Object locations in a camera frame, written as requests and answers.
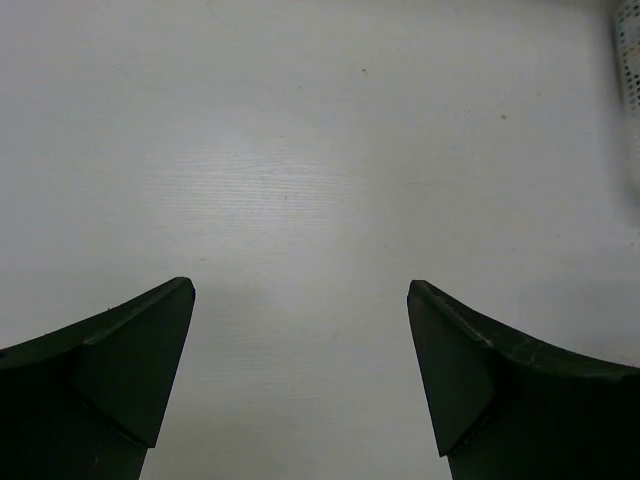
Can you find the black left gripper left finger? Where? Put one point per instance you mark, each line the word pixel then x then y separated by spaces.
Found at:
pixel 87 401

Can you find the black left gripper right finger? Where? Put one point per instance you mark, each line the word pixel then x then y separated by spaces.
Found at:
pixel 505 405

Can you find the white perforated plastic basket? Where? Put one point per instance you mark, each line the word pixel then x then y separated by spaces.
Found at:
pixel 626 36

